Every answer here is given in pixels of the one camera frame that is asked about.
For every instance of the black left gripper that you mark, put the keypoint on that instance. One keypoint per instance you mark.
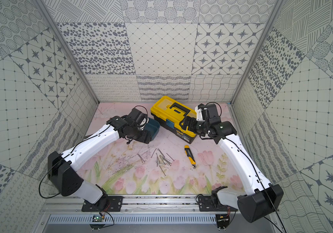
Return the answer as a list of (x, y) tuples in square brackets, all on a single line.
[(143, 135)]

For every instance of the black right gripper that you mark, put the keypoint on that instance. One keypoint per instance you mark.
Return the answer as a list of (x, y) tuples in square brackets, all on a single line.
[(191, 127)]

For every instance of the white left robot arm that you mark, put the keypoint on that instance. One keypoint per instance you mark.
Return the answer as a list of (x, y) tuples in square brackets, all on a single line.
[(63, 167)]

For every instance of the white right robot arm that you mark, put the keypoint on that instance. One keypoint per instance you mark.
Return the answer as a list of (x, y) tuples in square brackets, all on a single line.
[(261, 197)]

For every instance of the teal plastic storage box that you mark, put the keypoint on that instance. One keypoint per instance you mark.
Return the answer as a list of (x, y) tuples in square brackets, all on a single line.
[(152, 127)]

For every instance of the yellow black utility knife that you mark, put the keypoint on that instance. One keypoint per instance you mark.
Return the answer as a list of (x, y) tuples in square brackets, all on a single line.
[(190, 156)]

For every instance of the yellow black toolbox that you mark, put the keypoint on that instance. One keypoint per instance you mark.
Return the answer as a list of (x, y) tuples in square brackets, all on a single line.
[(169, 113)]

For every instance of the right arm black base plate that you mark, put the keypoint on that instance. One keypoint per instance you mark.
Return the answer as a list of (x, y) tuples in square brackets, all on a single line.
[(210, 204)]

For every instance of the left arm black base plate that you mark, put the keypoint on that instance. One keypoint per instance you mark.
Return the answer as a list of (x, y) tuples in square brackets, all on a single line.
[(108, 203)]

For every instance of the aluminium mounting rail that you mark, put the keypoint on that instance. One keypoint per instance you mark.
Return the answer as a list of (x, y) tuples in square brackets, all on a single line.
[(158, 204)]

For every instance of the white slotted cable duct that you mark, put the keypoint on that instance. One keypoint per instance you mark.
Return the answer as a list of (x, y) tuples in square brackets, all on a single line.
[(133, 219)]

